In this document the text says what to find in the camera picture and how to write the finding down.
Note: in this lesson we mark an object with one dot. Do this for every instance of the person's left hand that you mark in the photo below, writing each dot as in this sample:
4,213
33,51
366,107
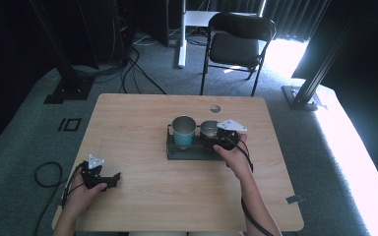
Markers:
82,196

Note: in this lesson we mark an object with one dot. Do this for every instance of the teal cup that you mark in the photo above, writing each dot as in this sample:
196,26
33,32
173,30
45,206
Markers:
183,136

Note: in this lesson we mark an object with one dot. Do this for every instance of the round table grommet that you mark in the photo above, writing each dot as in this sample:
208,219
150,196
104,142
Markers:
215,108

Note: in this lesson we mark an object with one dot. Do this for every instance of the dark curtain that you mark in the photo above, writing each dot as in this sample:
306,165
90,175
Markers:
288,16

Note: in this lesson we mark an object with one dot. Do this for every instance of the black folding chair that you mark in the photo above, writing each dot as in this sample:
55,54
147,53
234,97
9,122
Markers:
234,49

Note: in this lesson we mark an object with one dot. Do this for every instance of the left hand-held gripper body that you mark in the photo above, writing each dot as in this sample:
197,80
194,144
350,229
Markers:
92,172

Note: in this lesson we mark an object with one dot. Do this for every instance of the dark rectangular tray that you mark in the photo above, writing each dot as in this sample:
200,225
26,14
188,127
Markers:
190,152

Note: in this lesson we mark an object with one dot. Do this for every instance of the black metal stand with base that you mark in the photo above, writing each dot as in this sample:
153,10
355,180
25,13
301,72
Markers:
69,85
311,75

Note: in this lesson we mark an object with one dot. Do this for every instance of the grey tape strip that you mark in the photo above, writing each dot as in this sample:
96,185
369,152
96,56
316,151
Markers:
295,199

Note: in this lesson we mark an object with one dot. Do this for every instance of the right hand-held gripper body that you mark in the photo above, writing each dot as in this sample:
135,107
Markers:
231,126

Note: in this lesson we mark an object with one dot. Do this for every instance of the person's right hand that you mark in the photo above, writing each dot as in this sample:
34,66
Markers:
236,160

